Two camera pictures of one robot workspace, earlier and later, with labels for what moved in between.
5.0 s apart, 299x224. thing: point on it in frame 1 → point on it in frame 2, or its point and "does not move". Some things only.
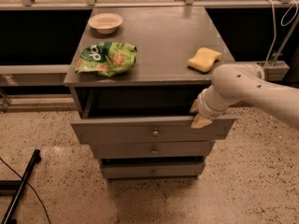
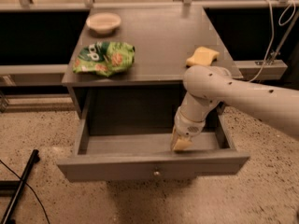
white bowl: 106,22 does not move
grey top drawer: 153,131 → 102,157
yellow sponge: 204,60 does not move
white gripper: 203,106 → 188,127
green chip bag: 106,58 does not move
